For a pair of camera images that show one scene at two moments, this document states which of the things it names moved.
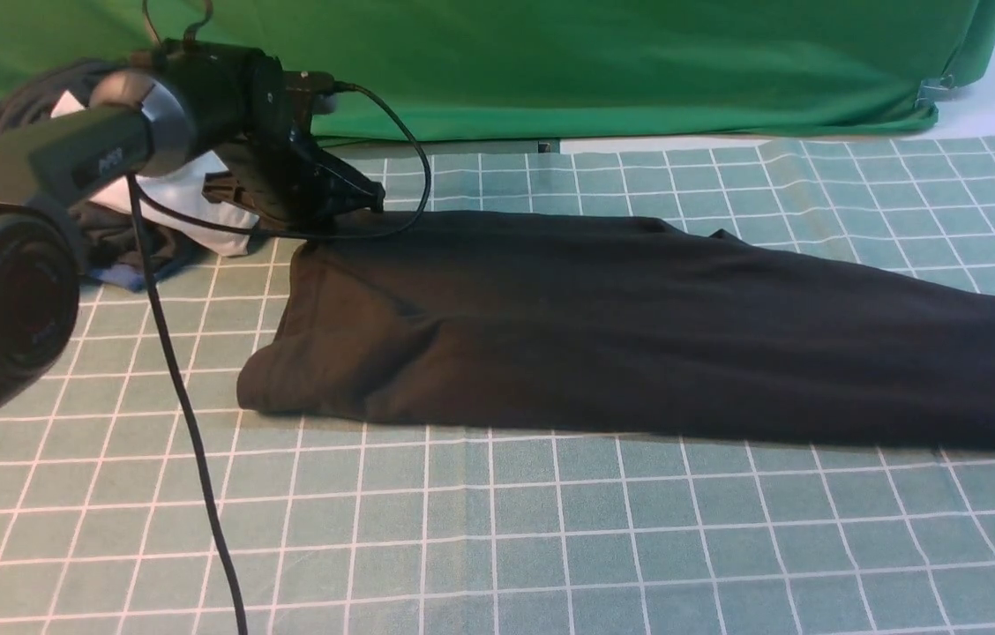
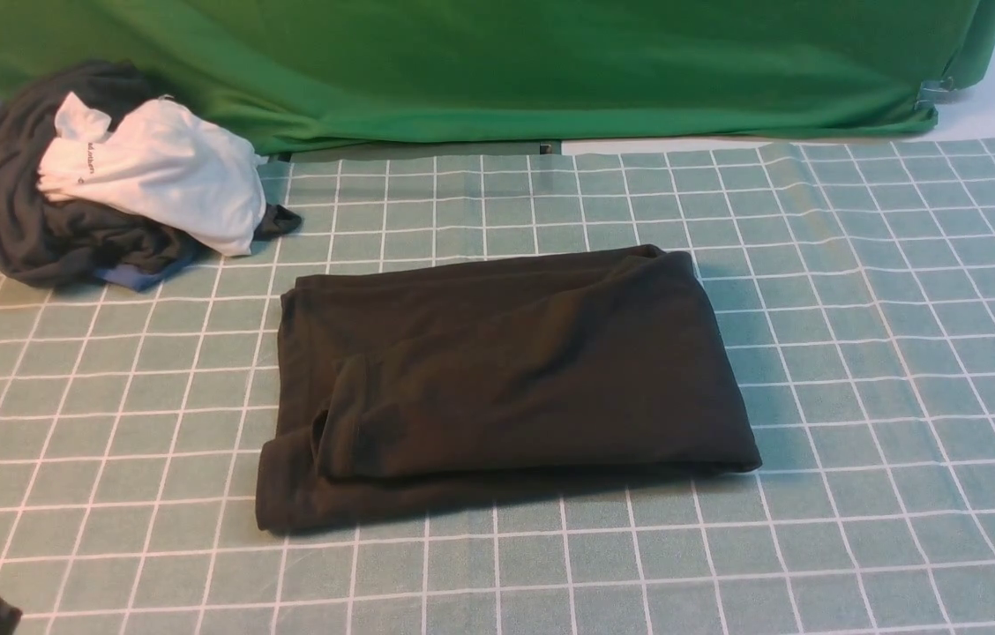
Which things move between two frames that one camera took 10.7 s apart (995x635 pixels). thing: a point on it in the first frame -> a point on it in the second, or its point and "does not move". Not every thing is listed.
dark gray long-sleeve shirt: (579, 320) -> (402, 385)
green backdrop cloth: (462, 70) does not move
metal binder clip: (942, 88) does not move
